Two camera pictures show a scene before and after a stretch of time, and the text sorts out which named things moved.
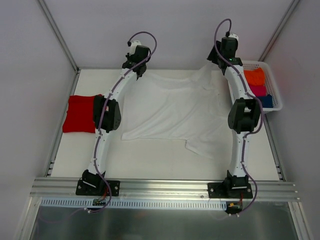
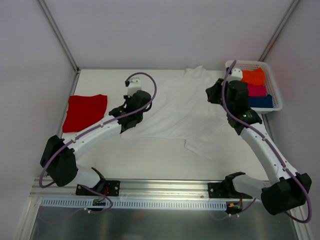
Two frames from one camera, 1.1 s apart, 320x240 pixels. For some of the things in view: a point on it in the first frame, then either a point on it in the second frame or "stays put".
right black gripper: [213, 54] → [213, 92]
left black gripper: [128, 64] → [131, 122]
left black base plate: [97, 187] stays put
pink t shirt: [260, 90] stays put
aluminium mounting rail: [174, 189] stays put
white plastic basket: [271, 87] stays put
